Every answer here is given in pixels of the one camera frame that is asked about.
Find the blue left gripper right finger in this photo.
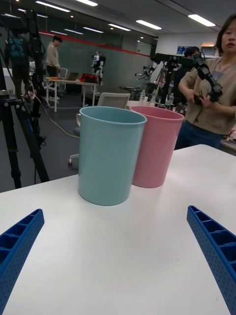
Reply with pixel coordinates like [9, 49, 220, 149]
[186, 205, 236, 315]

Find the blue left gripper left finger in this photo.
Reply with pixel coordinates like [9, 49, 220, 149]
[0, 208, 45, 315]

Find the black jointed handheld controller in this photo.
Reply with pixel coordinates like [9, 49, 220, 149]
[193, 52, 224, 105]

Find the person's left hand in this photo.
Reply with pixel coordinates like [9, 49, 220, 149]
[200, 95, 215, 109]

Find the black tripod with blue parts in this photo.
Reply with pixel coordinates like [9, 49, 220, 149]
[0, 9, 51, 189]

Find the pink plastic bin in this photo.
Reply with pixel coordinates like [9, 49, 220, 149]
[129, 105, 185, 189]

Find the pale blue plastic bin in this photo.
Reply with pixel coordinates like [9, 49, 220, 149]
[78, 105, 148, 206]

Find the person in tan cardigan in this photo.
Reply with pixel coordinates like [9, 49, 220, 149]
[173, 13, 236, 151]

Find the white workshop table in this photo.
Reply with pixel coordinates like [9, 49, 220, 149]
[44, 76, 99, 113]

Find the white office chair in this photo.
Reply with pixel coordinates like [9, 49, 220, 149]
[68, 92, 131, 166]

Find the red bag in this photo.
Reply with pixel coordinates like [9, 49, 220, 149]
[80, 73, 99, 84]

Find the small white humanoid robot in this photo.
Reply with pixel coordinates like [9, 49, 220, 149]
[91, 50, 107, 86]

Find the pale floor cable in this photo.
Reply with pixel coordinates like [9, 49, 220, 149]
[36, 96, 81, 139]

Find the black camera tripod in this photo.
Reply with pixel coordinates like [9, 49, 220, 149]
[153, 64, 178, 106]

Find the black bar camera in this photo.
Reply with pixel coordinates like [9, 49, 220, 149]
[150, 52, 195, 66]

